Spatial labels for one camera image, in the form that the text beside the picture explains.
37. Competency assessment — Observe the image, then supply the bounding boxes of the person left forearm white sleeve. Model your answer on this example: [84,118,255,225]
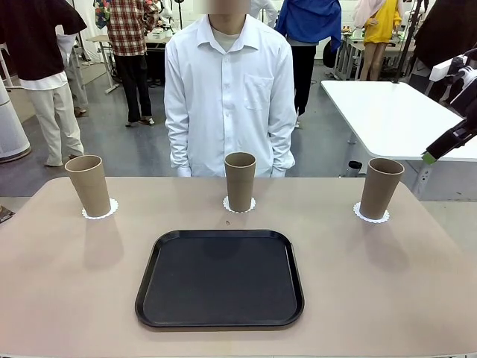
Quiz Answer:
[267,122,298,178]

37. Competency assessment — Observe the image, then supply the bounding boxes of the tall brown paper cup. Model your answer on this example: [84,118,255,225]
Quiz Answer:
[359,157,405,221]
[224,151,257,213]
[64,154,112,219]

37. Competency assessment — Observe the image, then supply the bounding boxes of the white table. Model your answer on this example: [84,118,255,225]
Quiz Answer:
[320,79,477,195]

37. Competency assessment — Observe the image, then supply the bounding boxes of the person in plaid shirt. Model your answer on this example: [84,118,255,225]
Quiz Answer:
[92,0,159,128]

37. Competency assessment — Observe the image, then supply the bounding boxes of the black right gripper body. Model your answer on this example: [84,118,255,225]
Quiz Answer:
[449,118,477,145]

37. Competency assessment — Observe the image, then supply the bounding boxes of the white scalloped paper coaster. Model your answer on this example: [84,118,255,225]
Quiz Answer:
[222,195,258,215]
[353,201,391,224]
[80,197,120,221]

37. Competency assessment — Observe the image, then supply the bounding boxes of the person in white shirt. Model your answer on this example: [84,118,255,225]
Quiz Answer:
[163,0,298,179]

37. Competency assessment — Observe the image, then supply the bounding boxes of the white cylindrical appliance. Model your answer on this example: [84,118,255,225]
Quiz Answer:
[0,80,31,163]

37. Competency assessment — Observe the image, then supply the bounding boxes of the beige top desk white legs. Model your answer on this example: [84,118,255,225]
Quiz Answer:
[84,34,121,95]

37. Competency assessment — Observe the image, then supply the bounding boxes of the black garment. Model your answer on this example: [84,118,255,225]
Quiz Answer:
[412,0,477,72]

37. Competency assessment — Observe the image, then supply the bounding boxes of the black tripod stand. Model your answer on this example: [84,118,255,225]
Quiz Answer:
[391,0,420,85]

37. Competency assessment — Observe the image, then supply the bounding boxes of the black plastic tray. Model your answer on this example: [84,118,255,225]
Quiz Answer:
[134,229,306,329]

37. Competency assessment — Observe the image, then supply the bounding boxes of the person in blue jacket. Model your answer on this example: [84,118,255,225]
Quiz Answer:
[275,0,343,130]

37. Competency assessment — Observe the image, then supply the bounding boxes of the person right forearm white sleeve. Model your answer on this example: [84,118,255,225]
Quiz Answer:
[165,122,193,178]

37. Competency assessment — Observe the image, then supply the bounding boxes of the mannequin in yellow shirt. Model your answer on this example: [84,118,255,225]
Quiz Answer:
[353,0,403,82]

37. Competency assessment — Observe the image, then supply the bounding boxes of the person black top beige trousers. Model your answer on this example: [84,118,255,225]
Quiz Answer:
[0,0,89,168]

